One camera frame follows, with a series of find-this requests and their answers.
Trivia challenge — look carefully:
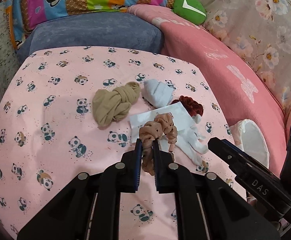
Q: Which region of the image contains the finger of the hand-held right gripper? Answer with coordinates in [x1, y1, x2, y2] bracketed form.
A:
[207, 137, 291, 213]

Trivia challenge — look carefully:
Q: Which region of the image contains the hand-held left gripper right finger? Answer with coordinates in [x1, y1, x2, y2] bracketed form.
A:
[152, 139, 282, 240]

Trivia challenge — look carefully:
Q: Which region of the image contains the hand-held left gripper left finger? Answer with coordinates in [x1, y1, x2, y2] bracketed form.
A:
[17, 138, 144, 240]

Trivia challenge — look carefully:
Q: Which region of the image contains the brown hair scrunchie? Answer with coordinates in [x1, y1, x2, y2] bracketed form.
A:
[138, 113, 178, 176]

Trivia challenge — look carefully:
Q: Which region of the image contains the tan knotted stocking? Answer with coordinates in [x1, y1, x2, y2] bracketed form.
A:
[92, 81, 140, 127]

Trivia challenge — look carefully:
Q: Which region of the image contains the dark red scrunchie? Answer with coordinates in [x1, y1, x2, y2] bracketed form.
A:
[178, 95, 204, 117]

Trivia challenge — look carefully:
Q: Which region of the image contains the light blue sock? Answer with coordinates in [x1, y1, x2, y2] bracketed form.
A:
[143, 79, 173, 108]

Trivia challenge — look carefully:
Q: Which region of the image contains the pink blanket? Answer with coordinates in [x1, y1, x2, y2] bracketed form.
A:
[127, 4, 288, 178]

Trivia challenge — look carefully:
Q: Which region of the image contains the grey floral cloth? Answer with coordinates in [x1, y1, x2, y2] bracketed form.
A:
[185, 0, 291, 115]

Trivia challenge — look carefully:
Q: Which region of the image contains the blue sofa cushion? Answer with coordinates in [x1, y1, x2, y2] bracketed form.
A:
[15, 12, 164, 64]

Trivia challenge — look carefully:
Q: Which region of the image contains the green plush pillow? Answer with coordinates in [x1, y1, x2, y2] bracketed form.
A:
[172, 0, 207, 25]

